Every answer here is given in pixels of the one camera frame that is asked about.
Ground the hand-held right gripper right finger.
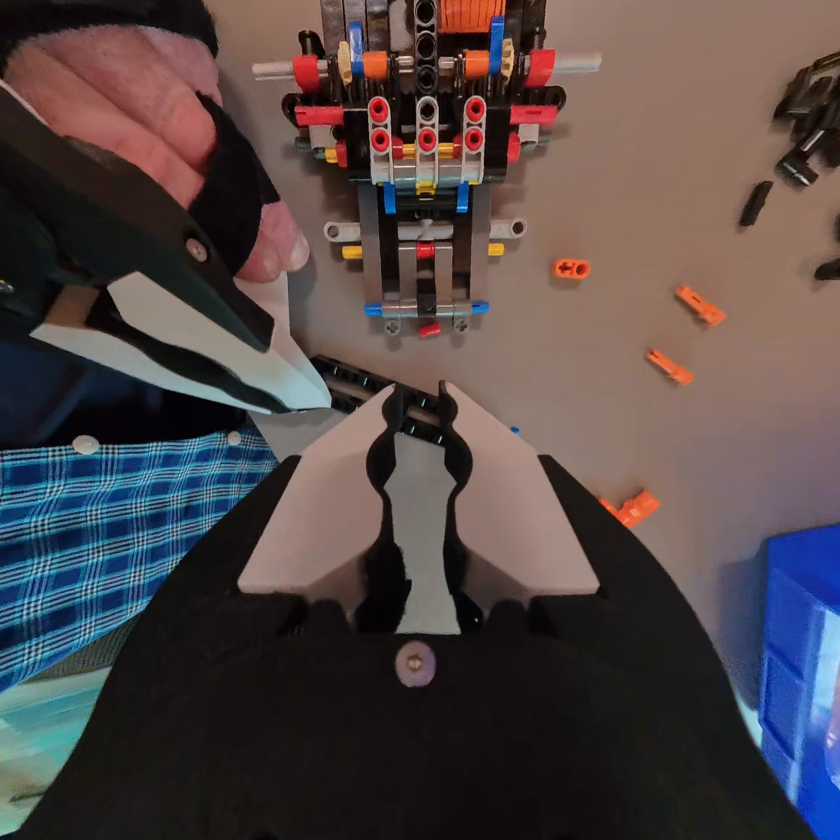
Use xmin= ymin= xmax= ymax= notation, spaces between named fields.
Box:
xmin=436 ymin=379 xmax=601 ymax=634

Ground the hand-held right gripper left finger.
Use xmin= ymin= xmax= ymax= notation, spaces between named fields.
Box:
xmin=238 ymin=384 xmax=413 ymax=634

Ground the person's left hand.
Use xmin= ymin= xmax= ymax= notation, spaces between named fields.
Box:
xmin=0 ymin=26 xmax=311 ymax=284

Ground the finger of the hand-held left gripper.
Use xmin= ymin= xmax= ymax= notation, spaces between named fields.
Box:
xmin=29 ymin=308 xmax=290 ymax=416
xmin=105 ymin=270 xmax=333 ymax=416

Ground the orange lego pin connector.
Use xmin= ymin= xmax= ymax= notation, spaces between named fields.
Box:
xmin=646 ymin=348 xmax=695 ymax=386
xmin=598 ymin=490 xmax=661 ymax=529
xmin=675 ymin=285 xmax=727 ymax=327

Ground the navy garment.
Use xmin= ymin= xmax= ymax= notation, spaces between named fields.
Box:
xmin=0 ymin=338 xmax=247 ymax=450

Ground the blue plastic bin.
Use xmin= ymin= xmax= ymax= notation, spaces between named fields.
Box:
xmin=758 ymin=525 xmax=840 ymax=840

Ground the pile of black lego pieces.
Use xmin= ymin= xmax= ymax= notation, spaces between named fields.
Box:
xmin=738 ymin=51 xmax=840 ymax=283

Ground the multicolour lego car chassis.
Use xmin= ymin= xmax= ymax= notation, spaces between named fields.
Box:
xmin=251 ymin=0 xmax=603 ymax=339

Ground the black lego beam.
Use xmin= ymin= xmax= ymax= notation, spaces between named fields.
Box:
xmin=308 ymin=354 xmax=448 ymax=448

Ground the blue plaid shirt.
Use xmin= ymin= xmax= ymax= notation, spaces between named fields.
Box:
xmin=0 ymin=427 xmax=282 ymax=693

